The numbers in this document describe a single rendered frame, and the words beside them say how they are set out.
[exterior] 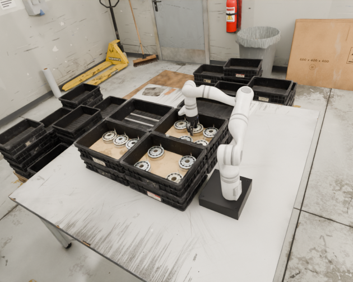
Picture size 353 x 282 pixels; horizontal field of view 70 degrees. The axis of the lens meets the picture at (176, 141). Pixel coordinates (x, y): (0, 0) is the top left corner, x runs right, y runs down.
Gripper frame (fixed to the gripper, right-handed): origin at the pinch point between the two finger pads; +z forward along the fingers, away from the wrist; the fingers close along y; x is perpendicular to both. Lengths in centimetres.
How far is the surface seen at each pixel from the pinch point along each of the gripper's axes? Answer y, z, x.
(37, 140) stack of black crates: -18, 37, 164
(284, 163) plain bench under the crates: 5, 16, -57
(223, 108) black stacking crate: 35.1, 2.8, -7.9
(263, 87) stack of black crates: 135, 37, -16
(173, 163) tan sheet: -28.6, 2.3, 0.0
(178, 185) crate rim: -50, -7, -15
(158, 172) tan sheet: -38.2, 2.3, 5.1
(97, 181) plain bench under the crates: -50, 15, 47
